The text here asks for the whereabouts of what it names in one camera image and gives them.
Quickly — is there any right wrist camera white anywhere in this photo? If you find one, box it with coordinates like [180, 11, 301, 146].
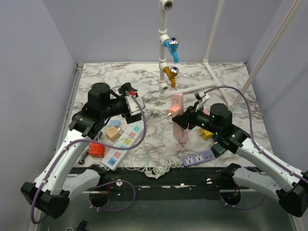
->
[194, 90, 209, 111]

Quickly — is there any red cube plug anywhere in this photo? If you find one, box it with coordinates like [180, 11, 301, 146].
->
[89, 143, 105, 158]

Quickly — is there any green cube plug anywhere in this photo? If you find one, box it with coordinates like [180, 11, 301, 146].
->
[210, 142, 227, 158]

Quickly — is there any beige cube plug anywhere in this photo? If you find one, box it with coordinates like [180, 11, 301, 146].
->
[105, 126, 121, 142]

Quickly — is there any purple power strip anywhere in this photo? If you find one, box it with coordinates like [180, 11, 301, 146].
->
[182, 150, 215, 167]

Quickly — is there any white pvc pipe frame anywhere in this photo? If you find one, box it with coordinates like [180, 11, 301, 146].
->
[158, 0, 305, 99]

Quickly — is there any white power strip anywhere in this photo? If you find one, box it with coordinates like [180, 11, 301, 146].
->
[101, 121, 144, 171]

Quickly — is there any pink coiled cable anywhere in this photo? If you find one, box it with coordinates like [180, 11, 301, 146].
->
[173, 128, 191, 152]

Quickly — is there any yellow cube socket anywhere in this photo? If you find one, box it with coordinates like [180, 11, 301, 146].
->
[200, 128, 214, 141]

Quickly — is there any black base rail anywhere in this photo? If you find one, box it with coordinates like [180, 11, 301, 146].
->
[48, 164, 272, 203]

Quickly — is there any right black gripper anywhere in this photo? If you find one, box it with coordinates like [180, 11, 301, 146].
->
[173, 101, 221, 135]

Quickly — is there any light blue small plug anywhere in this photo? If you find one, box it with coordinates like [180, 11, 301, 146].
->
[110, 119, 121, 130]

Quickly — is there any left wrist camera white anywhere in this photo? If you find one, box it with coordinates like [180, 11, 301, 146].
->
[125, 91, 145, 116]

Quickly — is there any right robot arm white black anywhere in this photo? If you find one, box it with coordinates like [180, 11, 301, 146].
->
[172, 103, 308, 217]

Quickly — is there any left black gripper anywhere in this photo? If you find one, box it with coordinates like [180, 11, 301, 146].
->
[103, 83, 144, 123]

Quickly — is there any white coiled cable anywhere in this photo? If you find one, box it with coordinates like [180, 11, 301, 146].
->
[143, 158, 182, 180]

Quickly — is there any orange small plug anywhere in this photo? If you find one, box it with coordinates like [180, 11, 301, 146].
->
[166, 106, 181, 117]

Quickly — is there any thin pink cable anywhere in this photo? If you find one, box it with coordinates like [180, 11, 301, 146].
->
[129, 114, 172, 169]

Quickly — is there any blue cube plug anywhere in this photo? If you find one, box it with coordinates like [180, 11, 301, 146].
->
[212, 136, 218, 143]

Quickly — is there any orange faucet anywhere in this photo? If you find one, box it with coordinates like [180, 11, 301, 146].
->
[163, 66, 179, 88]

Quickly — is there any black hex key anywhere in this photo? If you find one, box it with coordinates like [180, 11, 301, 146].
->
[78, 149, 89, 165]

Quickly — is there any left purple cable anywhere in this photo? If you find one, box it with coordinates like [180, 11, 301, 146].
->
[30, 95, 148, 225]

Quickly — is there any pink power strip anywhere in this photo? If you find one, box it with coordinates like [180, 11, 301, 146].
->
[170, 93, 185, 139]

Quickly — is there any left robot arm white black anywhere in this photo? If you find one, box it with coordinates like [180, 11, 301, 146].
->
[21, 82, 145, 224]

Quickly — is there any blue faucet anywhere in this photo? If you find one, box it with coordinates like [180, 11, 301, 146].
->
[164, 37, 179, 63]

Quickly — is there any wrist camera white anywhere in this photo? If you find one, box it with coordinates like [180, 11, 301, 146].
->
[194, 90, 209, 111]
[125, 91, 145, 116]

